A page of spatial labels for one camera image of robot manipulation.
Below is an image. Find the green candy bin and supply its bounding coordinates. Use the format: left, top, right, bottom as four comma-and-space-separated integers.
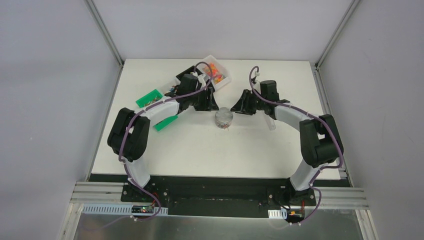
135, 89, 178, 132

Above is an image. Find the white gummy bin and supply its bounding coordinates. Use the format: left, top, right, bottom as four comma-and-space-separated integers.
202, 55, 232, 91

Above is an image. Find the clear plastic jar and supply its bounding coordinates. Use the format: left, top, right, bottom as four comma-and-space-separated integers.
214, 118, 233, 130

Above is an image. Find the purple cable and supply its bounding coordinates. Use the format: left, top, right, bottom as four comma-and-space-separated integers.
117, 61, 214, 223
248, 66, 344, 226

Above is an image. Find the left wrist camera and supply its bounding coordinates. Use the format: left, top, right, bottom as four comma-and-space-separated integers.
196, 74, 211, 91

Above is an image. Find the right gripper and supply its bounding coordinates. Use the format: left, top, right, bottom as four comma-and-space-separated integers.
230, 89, 267, 116

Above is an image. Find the white lollipop bin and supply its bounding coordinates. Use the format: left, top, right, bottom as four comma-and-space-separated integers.
158, 78, 181, 96

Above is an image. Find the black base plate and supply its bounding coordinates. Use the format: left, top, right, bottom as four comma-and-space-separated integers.
120, 175, 317, 218

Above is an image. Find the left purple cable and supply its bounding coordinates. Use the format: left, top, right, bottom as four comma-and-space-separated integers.
117, 61, 214, 223

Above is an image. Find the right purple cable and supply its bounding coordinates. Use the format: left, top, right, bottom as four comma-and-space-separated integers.
248, 66, 344, 226

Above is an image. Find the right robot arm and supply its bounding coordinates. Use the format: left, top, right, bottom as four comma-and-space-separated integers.
230, 80, 344, 205

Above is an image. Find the clear plastic scoop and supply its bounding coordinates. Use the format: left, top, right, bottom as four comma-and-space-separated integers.
264, 114, 276, 131

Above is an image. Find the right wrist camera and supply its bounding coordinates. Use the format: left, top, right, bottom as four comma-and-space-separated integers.
251, 72, 261, 92

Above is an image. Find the black lollipop bin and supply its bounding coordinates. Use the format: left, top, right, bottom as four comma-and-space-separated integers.
175, 65, 209, 82

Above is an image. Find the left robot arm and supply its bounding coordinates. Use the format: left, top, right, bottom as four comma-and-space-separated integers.
107, 73, 218, 203

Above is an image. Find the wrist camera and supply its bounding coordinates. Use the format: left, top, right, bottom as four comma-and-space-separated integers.
251, 72, 261, 92
196, 74, 211, 91

